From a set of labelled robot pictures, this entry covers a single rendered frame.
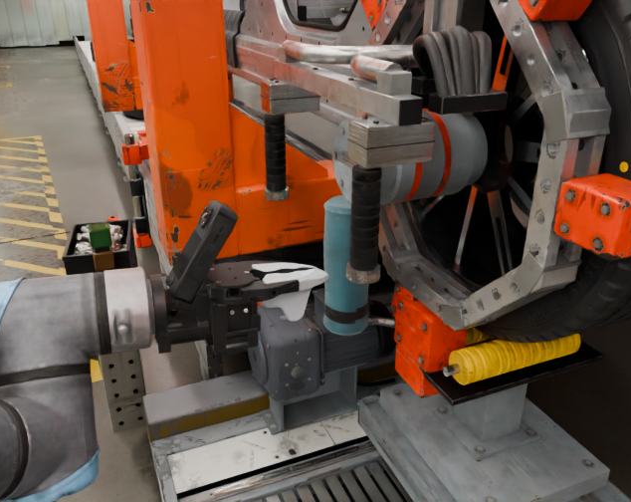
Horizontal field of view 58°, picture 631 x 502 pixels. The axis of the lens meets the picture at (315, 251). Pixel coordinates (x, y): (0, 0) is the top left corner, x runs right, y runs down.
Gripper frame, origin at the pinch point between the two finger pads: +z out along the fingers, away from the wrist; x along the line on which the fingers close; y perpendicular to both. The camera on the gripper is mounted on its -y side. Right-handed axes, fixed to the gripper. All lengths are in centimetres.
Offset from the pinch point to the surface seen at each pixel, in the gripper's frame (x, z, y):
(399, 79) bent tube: 2.3, 7.9, -22.9
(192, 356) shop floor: -106, 0, 70
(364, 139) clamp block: 2.3, 4.1, -16.3
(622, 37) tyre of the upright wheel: 7.5, 33.9, -28.2
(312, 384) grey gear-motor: -44, 17, 47
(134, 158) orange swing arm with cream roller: -184, -9, 20
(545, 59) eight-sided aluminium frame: 4.8, 25.7, -25.5
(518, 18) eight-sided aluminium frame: -0.6, 25.2, -30.1
